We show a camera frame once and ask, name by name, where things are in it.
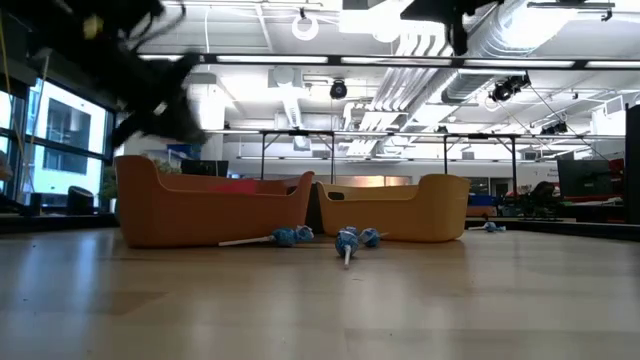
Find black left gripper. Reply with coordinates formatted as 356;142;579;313
110;52;209;149

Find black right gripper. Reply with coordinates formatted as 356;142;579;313
399;0;506;57

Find yellow plastic bin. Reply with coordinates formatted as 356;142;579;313
315;173;471;244

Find black monitor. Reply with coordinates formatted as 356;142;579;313
557;158;612;197
180;158;230;178

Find background table black legs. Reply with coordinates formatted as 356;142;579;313
442;132;626;190
204;128;386;182

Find orange plastic bin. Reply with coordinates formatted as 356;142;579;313
114;154;315;250

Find black chair back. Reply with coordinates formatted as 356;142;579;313
67;185;95;216

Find teal plastic bin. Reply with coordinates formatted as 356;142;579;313
304;183;325;235

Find silver ventilation duct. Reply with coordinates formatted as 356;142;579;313
442;0;576;104

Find white ring lamp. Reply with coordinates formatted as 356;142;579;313
291;13;320;42

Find yellow cable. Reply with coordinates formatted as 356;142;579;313
0;14;51;201

